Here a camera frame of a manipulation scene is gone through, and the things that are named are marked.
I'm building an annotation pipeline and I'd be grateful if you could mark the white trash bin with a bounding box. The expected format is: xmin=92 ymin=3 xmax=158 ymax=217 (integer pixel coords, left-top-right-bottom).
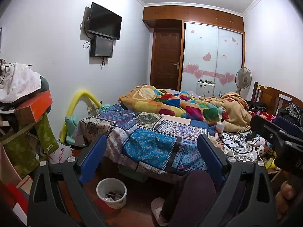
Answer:
xmin=96 ymin=178 xmax=127 ymax=210

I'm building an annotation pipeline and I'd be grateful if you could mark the right hand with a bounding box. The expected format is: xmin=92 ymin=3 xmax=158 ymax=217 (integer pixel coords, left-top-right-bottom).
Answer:
xmin=275 ymin=180 xmax=296 ymax=219

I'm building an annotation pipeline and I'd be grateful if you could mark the white shopping bag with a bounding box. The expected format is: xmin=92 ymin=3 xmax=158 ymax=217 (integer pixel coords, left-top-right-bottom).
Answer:
xmin=49 ymin=142 xmax=73 ymax=164

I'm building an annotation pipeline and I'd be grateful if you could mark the dark trouser leg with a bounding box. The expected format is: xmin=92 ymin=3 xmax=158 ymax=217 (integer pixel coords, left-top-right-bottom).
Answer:
xmin=160 ymin=170 xmax=217 ymax=226

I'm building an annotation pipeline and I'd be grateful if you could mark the white bottle on bed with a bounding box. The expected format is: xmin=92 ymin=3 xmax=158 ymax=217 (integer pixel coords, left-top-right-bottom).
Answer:
xmin=215 ymin=118 xmax=225 ymax=137

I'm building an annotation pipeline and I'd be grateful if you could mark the wooden headboard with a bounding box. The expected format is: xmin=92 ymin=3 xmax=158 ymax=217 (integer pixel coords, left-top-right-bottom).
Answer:
xmin=251 ymin=82 xmax=302 ymax=115

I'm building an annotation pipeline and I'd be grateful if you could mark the colourful plush blanket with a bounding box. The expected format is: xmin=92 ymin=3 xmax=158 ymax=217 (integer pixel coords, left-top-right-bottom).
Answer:
xmin=118 ymin=85 xmax=252 ymax=132

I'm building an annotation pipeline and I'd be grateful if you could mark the patchwork blue bed sheet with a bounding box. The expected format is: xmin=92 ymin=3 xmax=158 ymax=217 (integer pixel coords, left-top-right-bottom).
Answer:
xmin=72 ymin=103 xmax=209 ymax=182

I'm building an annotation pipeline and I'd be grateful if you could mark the yellow foam arch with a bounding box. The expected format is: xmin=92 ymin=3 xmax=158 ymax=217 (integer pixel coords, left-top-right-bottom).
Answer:
xmin=59 ymin=89 xmax=102 ymax=144

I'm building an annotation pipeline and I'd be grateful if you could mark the green patterned cloth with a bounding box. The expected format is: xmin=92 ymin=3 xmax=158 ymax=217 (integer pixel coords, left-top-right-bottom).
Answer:
xmin=1 ymin=113 xmax=59 ymax=178

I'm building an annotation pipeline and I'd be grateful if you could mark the white slipper foot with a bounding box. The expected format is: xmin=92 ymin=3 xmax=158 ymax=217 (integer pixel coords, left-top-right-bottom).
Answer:
xmin=151 ymin=198 xmax=169 ymax=226

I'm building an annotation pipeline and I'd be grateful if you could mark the standing electric fan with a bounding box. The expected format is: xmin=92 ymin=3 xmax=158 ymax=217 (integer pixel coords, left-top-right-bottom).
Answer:
xmin=235 ymin=67 xmax=252 ymax=93

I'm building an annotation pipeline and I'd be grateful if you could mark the orange box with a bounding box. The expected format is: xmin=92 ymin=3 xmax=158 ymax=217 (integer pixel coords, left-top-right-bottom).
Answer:
xmin=14 ymin=90 xmax=52 ymax=125

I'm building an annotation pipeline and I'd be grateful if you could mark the white sliding wardrobe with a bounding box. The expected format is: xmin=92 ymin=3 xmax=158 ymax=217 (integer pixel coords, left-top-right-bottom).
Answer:
xmin=180 ymin=23 xmax=243 ymax=97

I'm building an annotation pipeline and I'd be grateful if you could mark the brown wooden door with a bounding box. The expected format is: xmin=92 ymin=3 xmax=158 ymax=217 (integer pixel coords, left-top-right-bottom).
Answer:
xmin=150 ymin=28 xmax=182 ymax=90

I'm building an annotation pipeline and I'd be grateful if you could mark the white cloth on pile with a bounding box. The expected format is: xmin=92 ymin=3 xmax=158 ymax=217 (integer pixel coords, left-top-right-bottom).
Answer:
xmin=1 ymin=63 xmax=42 ymax=103

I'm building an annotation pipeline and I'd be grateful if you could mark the tangle of black cables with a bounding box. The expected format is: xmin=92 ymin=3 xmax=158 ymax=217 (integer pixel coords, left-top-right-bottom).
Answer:
xmin=221 ymin=130 xmax=261 ymax=162

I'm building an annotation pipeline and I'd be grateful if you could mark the wall mounted black television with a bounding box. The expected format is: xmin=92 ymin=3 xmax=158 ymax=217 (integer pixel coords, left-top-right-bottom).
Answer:
xmin=87 ymin=2 xmax=122 ymax=40

